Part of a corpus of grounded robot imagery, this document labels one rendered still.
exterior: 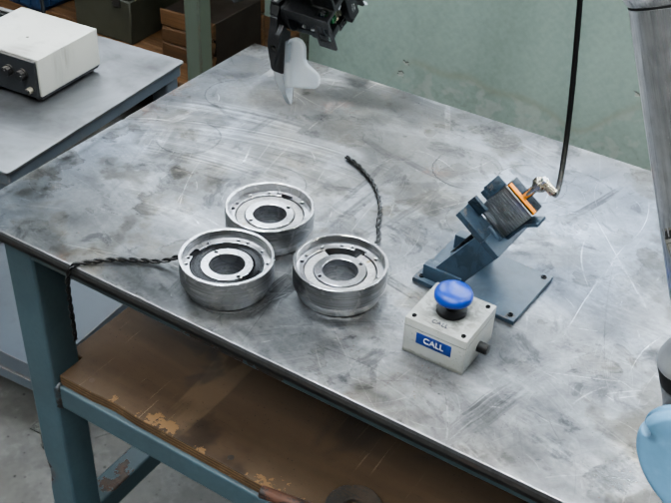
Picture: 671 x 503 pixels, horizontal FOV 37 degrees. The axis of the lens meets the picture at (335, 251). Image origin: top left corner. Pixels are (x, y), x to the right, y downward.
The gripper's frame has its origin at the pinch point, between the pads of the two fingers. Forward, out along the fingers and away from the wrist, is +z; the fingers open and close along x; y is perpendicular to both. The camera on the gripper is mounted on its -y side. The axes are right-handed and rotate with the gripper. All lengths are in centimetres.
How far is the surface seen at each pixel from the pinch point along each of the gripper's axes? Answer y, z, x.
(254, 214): 3.3, 1.7, -21.8
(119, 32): -123, 114, 53
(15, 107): -59, 27, -11
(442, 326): 31.9, -5.3, -27.9
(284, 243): 9.3, 0.2, -24.3
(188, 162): -12.6, 8.4, -16.2
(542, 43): -11, 118, 92
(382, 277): 22.8, -2.5, -24.5
